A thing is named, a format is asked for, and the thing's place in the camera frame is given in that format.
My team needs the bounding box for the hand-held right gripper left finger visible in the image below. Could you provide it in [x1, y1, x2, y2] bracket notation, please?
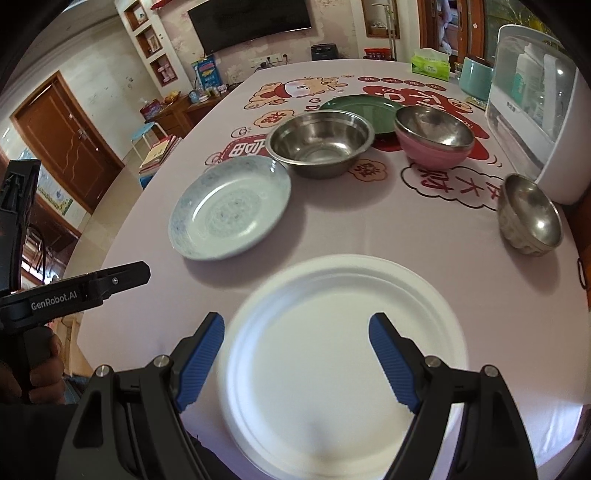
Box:
[65, 312, 225, 480]

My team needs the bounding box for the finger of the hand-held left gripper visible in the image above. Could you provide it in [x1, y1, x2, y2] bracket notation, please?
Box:
[88, 261, 151, 302]

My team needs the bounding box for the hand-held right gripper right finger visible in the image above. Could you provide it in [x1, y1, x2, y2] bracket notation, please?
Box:
[368, 312, 539, 480]

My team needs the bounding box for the white paper plate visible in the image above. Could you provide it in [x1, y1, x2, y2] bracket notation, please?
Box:
[217, 254, 469, 480]

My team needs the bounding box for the blue speckled ceramic plate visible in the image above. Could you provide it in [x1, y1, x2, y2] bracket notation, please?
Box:
[168, 154, 293, 260]

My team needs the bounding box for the small steel bowl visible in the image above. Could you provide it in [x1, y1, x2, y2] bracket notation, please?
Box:
[497, 174, 564, 256]

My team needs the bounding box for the pink steel-lined bowl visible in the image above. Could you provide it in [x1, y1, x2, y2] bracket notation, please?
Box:
[394, 105, 476, 169]

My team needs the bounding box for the large steel bowl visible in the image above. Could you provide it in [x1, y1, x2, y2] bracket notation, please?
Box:
[265, 111, 376, 179]

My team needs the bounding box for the green plate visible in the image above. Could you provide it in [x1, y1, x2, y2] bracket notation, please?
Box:
[320, 95, 411, 137]

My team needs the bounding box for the person's left hand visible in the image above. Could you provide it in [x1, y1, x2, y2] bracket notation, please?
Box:
[0, 332, 66, 406]

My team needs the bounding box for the stack of books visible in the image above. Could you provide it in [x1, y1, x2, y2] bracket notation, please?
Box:
[139, 135, 184, 175]

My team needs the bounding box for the printed pink tablecloth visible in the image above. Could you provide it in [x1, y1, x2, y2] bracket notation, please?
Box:
[69, 58, 591, 480]

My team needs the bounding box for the blue stool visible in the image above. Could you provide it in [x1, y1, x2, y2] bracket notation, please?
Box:
[130, 122, 168, 162]

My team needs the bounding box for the brown wooden door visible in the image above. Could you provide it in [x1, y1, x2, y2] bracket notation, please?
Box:
[11, 74, 125, 214]

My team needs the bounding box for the wooden side cabinet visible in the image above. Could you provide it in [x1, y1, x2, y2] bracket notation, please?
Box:
[154, 84, 242, 137]

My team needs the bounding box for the colourful blue toy box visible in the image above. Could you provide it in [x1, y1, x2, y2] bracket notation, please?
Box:
[191, 55, 223, 91]

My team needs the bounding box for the white clear-lid sterilizer box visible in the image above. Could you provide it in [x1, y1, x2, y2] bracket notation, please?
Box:
[485, 24, 591, 206]

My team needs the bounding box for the teal canister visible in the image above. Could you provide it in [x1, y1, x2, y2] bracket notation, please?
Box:
[459, 56, 498, 102]

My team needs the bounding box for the green tissue box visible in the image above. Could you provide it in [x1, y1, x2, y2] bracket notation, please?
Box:
[411, 48, 451, 82]

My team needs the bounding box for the wooden glass door cabinet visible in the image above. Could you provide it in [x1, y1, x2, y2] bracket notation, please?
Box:
[418, 0, 500, 65]

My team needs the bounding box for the wall poster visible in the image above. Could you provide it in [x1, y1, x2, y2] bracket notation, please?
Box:
[36, 165, 75, 219]

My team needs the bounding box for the white wall shelf unit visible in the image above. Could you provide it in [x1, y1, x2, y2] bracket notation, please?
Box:
[115, 0, 192, 91]

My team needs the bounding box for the wall socket row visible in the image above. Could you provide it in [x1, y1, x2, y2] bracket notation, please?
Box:
[249, 52, 293, 70]

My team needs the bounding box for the black wall television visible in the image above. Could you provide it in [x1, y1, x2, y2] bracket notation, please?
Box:
[187, 0, 313, 55]

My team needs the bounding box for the wooden framed wall niche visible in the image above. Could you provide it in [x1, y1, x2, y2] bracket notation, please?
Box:
[360, 0, 400, 39]

